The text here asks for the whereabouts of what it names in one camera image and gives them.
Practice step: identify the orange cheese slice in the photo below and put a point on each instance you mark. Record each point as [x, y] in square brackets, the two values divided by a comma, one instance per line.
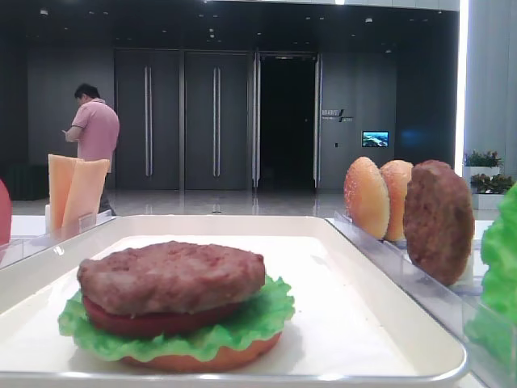
[60, 174]
[85, 191]

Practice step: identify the cooked meat patty on burger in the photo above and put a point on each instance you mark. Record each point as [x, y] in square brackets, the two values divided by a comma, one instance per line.
[171, 277]

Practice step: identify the green lettuce leaf on burger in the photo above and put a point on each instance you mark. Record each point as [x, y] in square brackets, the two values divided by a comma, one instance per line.
[262, 317]

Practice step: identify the standing meat patty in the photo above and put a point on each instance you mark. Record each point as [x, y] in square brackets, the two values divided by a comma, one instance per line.
[438, 221]

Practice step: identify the red tomato slice on burger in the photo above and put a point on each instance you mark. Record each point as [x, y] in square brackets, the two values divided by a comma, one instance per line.
[151, 325]

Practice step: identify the standing orange cheese slice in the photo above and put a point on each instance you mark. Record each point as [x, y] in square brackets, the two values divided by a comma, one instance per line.
[60, 174]

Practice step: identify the red tomato slice in holder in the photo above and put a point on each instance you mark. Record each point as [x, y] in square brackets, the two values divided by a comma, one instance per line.
[5, 214]

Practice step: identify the standing green lettuce leaf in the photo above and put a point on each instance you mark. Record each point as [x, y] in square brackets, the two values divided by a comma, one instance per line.
[498, 258]

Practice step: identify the sesame bun front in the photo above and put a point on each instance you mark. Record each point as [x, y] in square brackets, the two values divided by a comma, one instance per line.
[366, 197]

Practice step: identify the sesame bun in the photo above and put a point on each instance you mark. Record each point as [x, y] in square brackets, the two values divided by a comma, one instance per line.
[366, 197]
[397, 174]

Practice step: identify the open glass doorway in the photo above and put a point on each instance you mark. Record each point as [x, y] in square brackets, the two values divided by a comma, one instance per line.
[285, 137]

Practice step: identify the dark double door middle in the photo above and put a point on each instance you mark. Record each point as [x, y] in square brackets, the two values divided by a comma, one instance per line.
[216, 127]

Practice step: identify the dark double door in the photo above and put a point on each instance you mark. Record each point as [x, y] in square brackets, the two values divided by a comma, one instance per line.
[147, 103]
[216, 127]

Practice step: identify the sesame bun rear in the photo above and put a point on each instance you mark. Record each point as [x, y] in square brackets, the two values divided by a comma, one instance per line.
[397, 174]

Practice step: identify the dark double door left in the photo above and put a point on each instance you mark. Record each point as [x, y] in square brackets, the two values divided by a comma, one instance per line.
[147, 103]

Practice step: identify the white metal tray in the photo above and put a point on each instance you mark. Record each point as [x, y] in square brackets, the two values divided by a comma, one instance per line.
[353, 327]

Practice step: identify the bottom bun on tray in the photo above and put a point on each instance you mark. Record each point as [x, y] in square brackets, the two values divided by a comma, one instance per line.
[225, 360]

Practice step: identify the man in pink shirt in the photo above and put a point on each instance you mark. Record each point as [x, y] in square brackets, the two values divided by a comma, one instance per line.
[95, 127]

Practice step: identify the potted plants in planter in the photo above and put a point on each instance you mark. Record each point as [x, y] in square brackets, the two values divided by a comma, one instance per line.
[483, 173]

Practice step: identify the clear acrylic rack left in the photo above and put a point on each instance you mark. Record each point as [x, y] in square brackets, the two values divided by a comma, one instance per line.
[30, 234]

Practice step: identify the clear acrylic rack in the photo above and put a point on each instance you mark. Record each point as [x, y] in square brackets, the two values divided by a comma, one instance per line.
[30, 234]
[452, 306]

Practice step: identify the clear acrylic rack right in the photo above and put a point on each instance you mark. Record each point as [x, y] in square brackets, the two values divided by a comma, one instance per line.
[452, 306]

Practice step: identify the wall display screen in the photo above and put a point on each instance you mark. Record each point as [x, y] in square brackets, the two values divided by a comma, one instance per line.
[375, 139]

